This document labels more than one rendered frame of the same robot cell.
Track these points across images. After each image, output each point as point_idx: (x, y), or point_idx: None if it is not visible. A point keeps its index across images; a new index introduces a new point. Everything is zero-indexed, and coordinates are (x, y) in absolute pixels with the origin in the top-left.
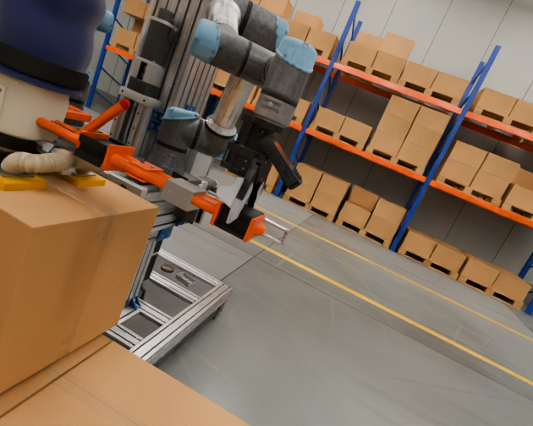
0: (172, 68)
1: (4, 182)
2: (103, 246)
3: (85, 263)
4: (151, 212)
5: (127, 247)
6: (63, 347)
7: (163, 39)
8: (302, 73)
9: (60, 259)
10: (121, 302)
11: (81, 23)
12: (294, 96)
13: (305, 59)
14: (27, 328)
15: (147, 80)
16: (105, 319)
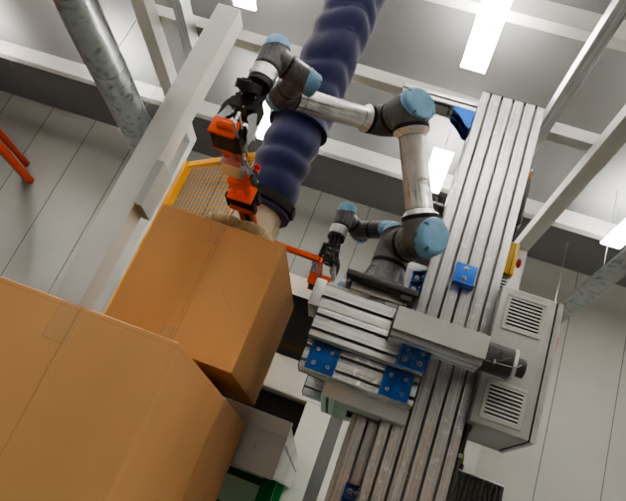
0: None
1: None
2: (215, 249)
3: (196, 254)
4: (273, 245)
5: (241, 266)
6: (164, 334)
7: None
8: (264, 45)
9: (176, 236)
10: (236, 339)
11: (273, 162)
12: (260, 56)
13: (267, 39)
14: (142, 279)
15: None
16: (214, 344)
